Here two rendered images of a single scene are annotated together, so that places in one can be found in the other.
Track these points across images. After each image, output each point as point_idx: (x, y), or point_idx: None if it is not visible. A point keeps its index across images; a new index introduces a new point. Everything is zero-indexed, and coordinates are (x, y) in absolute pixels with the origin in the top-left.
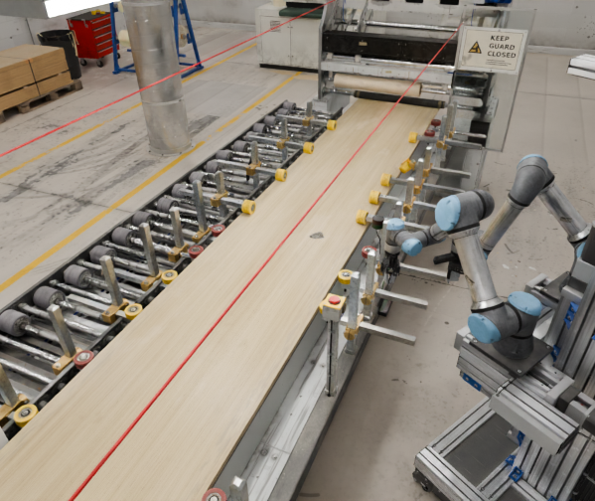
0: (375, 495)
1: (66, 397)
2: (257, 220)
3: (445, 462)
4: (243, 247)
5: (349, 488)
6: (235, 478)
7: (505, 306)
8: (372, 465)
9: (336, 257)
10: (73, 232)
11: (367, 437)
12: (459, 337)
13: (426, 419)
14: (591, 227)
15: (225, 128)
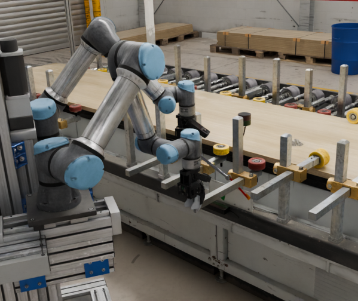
0: (111, 289)
1: (165, 85)
2: (337, 124)
3: (85, 291)
4: (288, 118)
5: (126, 278)
6: (50, 69)
7: (44, 95)
8: (135, 294)
9: (251, 147)
10: None
11: (163, 298)
12: None
13: None
14: (76, 138)
15: None
